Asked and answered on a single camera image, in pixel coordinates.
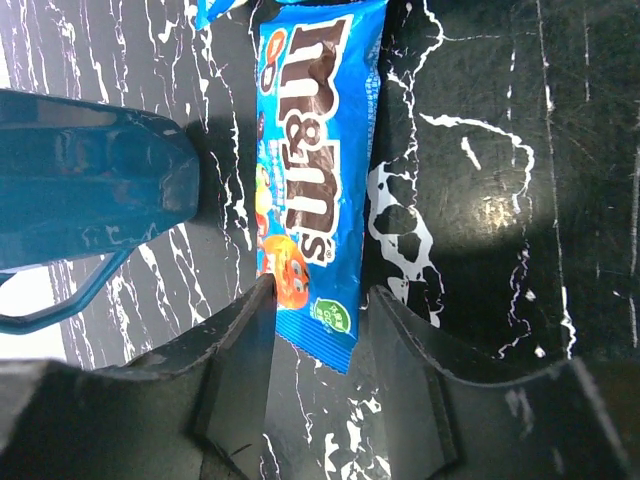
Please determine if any blue ceramic mug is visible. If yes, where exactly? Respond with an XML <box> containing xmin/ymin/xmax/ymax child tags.
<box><xmin>1</xmin><ymin>89</ymin><xmax>200</xmax><ymax>335</ymax></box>

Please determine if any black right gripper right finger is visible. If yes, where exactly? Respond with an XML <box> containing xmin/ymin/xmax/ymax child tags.
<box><xmin>368</xmin><ymin>286</ymin><xmax>635</xmax><ymax>479</ymax></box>

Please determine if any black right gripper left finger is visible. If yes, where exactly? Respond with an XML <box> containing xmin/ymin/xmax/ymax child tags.
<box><xmin>1</xmin><ymin>274</ymin><xmax>276</xmax><ymax>479</ymax></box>

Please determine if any blue M&M bag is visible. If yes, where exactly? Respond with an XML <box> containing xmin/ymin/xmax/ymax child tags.
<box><xmin>195</xmin><ymin>0</ymin><xmax>247</xmax><ymax>30</ymax></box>
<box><xmin>255</xmin><ymin>1</ymin><xmax>387</xmax><ymax>373</ymax></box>

